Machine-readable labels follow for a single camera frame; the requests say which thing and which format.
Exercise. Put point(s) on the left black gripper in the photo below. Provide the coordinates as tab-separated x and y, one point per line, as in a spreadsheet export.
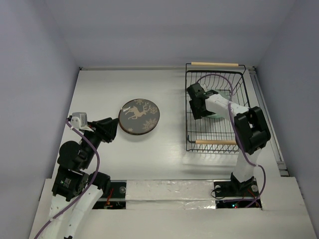
106	128

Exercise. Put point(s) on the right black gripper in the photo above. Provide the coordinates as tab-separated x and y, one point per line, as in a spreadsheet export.
195	107

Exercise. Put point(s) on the grey reindeer plate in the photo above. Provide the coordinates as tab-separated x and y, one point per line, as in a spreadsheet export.
139	116

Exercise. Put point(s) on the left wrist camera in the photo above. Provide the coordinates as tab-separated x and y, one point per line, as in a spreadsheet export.
78	120

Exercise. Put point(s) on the black wire dish rack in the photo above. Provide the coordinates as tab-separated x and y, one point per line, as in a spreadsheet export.
229	82

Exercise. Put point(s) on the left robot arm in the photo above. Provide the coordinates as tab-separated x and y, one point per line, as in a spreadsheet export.
78	184

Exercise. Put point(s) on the mint green plate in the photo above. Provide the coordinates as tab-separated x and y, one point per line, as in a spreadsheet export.
217	105

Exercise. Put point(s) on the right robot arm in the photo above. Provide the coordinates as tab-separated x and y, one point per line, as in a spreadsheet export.
251	135

